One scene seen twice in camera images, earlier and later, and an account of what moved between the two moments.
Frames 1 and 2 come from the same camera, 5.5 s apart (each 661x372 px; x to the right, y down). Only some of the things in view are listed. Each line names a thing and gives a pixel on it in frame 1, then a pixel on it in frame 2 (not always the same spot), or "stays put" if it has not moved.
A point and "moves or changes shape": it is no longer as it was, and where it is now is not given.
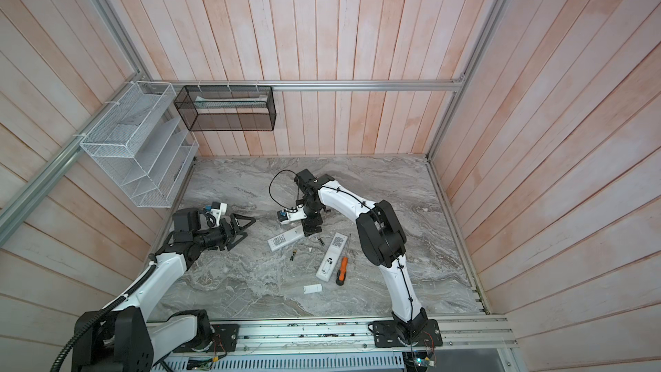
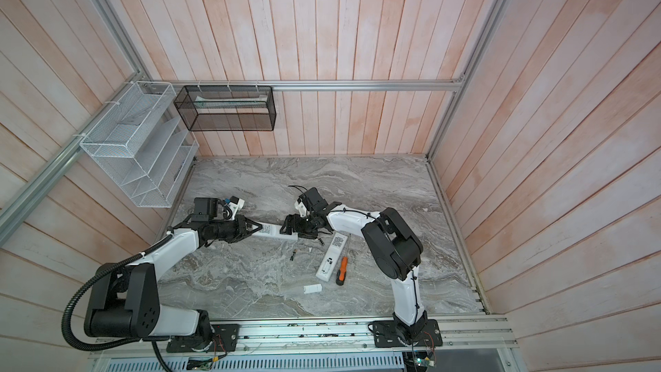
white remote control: x=331 y=257 stays put
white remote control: x=286 y=238 moves or changes shape
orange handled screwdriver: x=342 y=270 stays put
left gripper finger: x=243 y=221 -> x=260 y=227
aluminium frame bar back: x=346 y=83 stays put
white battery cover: x=314 y=288 stays put
